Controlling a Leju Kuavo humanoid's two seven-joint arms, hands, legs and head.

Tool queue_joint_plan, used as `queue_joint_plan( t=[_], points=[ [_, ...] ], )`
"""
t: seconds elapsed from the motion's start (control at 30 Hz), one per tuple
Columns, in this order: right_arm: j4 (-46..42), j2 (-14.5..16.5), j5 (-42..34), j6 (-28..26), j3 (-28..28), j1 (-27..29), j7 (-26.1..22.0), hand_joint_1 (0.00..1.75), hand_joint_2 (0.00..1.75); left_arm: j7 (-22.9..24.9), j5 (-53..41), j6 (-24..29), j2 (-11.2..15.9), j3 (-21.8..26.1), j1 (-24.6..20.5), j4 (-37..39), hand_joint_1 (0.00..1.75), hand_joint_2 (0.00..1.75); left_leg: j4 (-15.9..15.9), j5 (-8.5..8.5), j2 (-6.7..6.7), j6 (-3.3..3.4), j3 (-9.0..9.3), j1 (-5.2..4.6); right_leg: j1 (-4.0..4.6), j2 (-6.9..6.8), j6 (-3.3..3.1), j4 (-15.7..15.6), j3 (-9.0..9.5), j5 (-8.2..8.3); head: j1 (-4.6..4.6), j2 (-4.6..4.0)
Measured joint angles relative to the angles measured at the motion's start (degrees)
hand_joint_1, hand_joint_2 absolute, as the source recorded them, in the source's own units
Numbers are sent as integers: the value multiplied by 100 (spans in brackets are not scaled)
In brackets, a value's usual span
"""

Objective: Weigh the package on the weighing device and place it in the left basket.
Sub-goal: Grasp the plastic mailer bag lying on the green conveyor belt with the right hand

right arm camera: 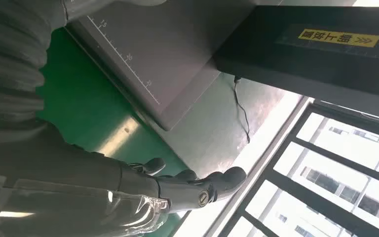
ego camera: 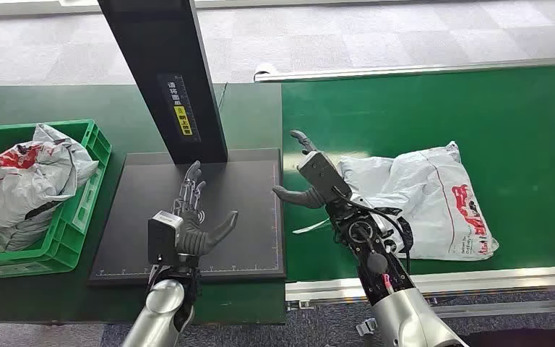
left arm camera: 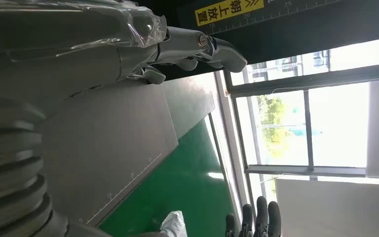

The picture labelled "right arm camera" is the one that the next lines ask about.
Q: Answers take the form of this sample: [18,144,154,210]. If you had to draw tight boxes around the window with black frame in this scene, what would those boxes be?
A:
[219,99,379,237]

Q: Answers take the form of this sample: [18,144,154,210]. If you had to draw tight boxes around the thin black scale cable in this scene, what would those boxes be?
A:
[233,76,251,144]

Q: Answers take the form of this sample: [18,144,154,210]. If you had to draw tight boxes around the black weighing scale with column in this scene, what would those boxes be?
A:
[64,0,379,131]

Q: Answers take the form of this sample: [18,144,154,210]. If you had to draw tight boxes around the green conveyor belt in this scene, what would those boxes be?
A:
[36,28,190,237]

